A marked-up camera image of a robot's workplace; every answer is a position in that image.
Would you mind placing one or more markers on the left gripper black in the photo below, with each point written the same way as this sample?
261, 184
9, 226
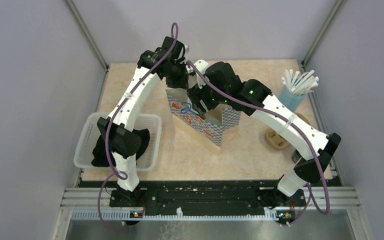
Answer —
182, 82

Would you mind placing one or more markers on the black cloth in basket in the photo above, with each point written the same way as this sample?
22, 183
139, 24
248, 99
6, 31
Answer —
123, 142

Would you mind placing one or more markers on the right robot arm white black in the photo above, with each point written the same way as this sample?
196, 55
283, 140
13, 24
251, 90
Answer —
220, 85

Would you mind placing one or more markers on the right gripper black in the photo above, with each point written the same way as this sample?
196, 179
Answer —
196, 95

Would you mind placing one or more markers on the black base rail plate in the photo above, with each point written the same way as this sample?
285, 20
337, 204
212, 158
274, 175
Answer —
206, 198

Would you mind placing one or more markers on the white slotted cable duct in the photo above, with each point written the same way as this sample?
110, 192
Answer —
136, 214

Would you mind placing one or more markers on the white plastic basket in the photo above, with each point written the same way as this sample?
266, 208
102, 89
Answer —
90, 134

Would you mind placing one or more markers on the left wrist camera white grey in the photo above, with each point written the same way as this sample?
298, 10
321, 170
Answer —
186, 51

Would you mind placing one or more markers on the paper bag blue checkered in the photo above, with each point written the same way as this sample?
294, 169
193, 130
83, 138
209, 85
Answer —
210, 130

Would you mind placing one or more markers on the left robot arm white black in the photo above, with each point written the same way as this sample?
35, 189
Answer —
148, 74

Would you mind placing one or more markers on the blue straw holder cup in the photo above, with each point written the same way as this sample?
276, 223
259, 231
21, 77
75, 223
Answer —
289, 100

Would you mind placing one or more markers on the brown pulp cup carrier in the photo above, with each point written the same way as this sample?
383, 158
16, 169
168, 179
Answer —
275, 141

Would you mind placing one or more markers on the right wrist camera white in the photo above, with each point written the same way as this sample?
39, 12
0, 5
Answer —
201, 65

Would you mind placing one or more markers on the stack of dark cups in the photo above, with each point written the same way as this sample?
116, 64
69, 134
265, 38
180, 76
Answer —
296, 157

